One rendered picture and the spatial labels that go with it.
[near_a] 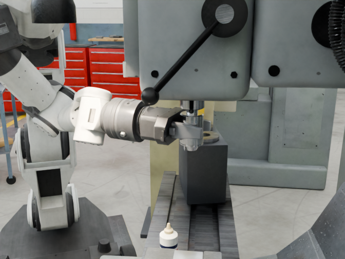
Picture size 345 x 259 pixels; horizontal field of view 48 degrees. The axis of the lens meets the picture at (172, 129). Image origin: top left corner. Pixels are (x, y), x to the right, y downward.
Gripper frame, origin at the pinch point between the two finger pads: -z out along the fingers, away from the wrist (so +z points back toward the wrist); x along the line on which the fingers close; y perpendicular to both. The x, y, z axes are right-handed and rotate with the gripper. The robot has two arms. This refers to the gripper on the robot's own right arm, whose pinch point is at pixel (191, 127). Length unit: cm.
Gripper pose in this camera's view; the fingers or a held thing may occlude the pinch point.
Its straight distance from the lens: 77.5
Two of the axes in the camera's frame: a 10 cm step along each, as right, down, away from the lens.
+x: 3.9, -2.7, 8.8
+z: -9.2, -1.2, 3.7
